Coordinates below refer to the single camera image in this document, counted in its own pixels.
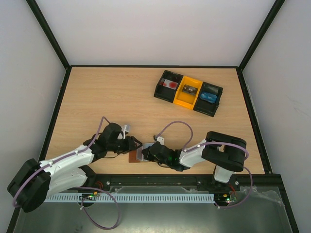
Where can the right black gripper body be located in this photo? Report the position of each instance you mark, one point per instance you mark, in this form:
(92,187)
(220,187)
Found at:
(150,152)

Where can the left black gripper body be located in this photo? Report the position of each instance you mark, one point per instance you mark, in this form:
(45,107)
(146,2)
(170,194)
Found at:
(122,148)

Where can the brown leather card holder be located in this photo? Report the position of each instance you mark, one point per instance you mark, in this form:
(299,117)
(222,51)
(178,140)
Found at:
(136,156)

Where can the blue credit card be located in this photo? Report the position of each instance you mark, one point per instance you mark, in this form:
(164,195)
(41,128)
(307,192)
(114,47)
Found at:
(209,97)

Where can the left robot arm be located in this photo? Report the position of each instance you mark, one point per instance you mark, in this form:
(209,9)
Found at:
(35,181)

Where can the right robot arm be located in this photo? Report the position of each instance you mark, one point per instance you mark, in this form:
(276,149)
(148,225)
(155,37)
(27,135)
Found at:
(227,153)

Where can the red white card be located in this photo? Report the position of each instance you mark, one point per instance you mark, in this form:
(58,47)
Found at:
(169,84)

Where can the black bin right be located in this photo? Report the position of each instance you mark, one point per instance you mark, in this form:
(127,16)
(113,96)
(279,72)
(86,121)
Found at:
(205,107)

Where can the black bin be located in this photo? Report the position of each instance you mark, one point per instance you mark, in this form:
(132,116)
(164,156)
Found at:
(165,93)
(205,107)

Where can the yellow bin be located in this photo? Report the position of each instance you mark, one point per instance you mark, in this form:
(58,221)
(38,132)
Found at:
(186,100)

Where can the black bin left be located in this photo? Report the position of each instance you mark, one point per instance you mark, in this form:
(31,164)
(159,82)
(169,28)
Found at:
(165,93)

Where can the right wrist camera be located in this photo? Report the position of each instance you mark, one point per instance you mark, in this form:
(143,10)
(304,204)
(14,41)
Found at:
(159,139)

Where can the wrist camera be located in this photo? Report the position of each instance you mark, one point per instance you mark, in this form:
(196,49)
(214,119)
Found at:
(125,130)
(159,139)

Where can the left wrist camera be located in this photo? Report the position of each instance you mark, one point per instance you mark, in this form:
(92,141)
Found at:
(125,130)

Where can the blue slotted cable duct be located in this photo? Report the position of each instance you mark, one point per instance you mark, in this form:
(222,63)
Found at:
(131,198)

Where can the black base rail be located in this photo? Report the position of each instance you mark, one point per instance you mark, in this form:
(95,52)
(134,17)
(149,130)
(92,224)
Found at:
(198,182)

